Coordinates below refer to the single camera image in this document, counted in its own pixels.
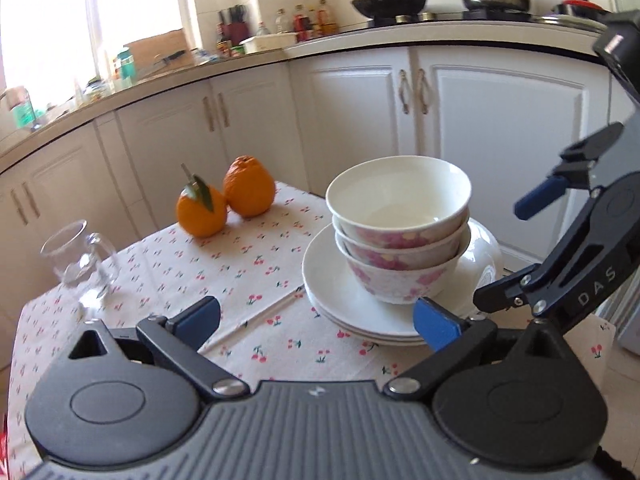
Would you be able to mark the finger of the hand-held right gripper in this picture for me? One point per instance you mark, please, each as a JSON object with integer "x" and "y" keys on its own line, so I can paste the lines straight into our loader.
{"x": 505, "y": 292}
{"x": 540, "y": 197}

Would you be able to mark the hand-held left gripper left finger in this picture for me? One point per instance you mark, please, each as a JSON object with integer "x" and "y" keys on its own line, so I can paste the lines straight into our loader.
{"x": 197, "y": 321}

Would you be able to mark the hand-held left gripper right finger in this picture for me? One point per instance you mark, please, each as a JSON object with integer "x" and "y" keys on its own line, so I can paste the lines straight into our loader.
{"x": 436, "y": 326}

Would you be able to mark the white bowl with pink flowers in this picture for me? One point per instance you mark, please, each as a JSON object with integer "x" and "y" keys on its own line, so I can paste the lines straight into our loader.
{"x": 400, "y": 256}
{"x": 400, "y": 195}
{"x": 400, "y": 282}

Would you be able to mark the cherry print tablecloth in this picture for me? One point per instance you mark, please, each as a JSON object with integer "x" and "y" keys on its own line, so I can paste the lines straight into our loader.
{"x": 200, "y": 265}

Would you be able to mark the white kitchen cabinets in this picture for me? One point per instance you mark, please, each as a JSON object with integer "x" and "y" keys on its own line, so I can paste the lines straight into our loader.
{"x": 500, "y": 135}

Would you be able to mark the orange with green leaf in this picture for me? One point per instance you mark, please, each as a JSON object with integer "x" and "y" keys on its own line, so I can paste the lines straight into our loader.
{"x": 200, "y": 212}

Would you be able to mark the clear glass mug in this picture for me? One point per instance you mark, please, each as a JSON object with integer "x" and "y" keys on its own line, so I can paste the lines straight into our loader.
{"x": 80, "y": 260}

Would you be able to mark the bumpy orange without leaf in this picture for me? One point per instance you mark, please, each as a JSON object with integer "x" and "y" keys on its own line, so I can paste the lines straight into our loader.
{"x": 250, "y": 187}

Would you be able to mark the pot with red lid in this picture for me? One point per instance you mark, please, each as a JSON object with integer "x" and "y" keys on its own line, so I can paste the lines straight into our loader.
{"x": 582, "y": 7}

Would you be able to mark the black gas stove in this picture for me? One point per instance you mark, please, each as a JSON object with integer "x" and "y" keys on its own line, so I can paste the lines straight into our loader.
{"x": 450, "y": 17}

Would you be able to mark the kitchen countertop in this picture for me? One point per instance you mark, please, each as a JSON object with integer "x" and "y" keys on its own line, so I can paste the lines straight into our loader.
{"x": 375, "y": 35}

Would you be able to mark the glass jar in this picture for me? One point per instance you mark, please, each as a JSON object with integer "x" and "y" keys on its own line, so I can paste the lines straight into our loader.
{"x": 95, "y": 88}

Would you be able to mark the teal lidded bottle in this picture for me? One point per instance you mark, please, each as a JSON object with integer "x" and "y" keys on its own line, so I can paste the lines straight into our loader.
{"x": 125, "y": 65}

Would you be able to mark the green dish soap bottle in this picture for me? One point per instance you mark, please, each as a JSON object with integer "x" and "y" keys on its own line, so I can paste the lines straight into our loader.
{"x": 21, "y": 110}

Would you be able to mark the yellow oil bottle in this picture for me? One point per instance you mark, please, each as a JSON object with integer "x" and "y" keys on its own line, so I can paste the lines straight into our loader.
{"x": 327, "y": 20}

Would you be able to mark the wooden cutting board with knife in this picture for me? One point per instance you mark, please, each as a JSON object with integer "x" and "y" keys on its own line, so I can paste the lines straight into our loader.
{"x": 155, "y": 45}

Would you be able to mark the dark sauce bottle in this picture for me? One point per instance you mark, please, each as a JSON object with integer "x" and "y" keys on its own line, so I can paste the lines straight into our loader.
{"x": 223, "y": 40}

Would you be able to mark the white plastic container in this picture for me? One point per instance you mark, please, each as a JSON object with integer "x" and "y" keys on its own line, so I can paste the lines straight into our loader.
{"x": 267, "y": 42}

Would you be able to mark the red label bottle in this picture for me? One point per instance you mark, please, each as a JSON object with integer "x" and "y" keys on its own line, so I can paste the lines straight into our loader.
{"x": 300, "y": 25}

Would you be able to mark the knife block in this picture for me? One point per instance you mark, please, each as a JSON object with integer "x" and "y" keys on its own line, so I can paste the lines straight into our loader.
{"x": 237, "y": 27}

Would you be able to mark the small clear bottle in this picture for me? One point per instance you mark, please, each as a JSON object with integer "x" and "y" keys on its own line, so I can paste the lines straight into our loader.
{"x": 263, "y": 29}

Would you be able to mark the kitchen window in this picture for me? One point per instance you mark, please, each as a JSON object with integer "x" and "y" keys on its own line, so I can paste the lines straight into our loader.
{"x": 75, "y": 15}

